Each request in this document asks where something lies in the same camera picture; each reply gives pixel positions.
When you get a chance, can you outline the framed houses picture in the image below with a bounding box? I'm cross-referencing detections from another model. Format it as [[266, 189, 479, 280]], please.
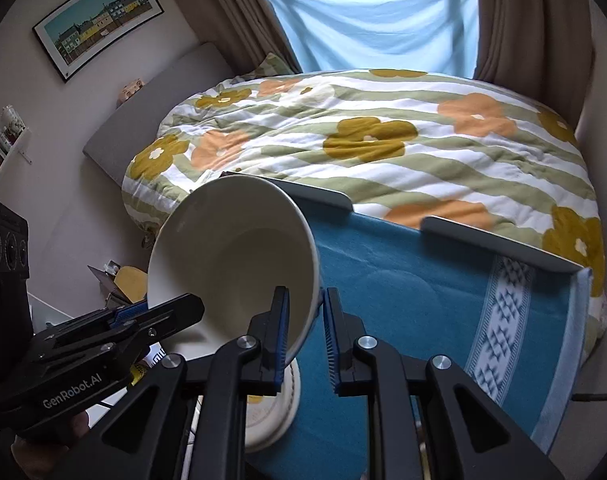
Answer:
[[33, 0, 163, 81]]

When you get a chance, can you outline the blue sheer curtain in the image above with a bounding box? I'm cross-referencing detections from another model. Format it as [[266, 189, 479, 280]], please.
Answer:
[[268, 0, 479, 78]]

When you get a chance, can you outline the black camera box left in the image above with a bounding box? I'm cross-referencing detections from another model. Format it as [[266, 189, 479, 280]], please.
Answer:
[[0, 202, 33, 381]]

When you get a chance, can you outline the brown curtain right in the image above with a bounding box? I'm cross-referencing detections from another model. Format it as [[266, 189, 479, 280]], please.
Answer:
[[474, 0, 593, 128]]

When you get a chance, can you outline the left hand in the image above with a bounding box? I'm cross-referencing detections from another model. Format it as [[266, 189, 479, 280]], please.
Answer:
[[10, 411, 90, 479]]

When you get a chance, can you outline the small wooden toy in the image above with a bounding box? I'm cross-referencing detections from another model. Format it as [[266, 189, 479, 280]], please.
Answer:
[[117, 78, 145, 107]]

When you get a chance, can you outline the brown curtain left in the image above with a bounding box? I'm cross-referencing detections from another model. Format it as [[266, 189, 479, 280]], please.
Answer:
[[175, 0, 301, 74]]

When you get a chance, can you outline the brown curtain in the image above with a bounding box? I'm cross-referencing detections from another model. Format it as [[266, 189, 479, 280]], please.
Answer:
[[474, 0, 593, 128], [175, 0, 301, 74]]

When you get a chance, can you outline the grey folding tray table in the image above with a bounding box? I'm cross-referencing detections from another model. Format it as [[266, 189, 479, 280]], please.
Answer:
[[220, 171, 585, 276]]

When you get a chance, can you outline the grey headboard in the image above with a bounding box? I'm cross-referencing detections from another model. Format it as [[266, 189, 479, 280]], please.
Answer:
[[83, 44, 234, 185]]

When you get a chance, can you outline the large yellow duck plate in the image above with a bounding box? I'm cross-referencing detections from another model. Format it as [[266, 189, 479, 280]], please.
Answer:
[[245, 359, 301, 453]]

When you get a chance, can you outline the white wall shelf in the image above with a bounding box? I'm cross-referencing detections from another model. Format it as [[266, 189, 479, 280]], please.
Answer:
[[0, 104, 33, 181]]

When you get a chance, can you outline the teal blue towel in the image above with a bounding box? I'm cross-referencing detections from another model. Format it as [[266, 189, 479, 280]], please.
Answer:
[[247, 200, 592, 479]]

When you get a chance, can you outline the floral striped duvet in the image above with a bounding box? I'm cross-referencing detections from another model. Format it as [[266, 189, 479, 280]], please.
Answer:
[[120, 67, 607, 311]]

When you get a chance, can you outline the cream bowl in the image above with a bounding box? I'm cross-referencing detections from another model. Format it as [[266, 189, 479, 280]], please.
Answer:
[[147, 176, 321, 360]]

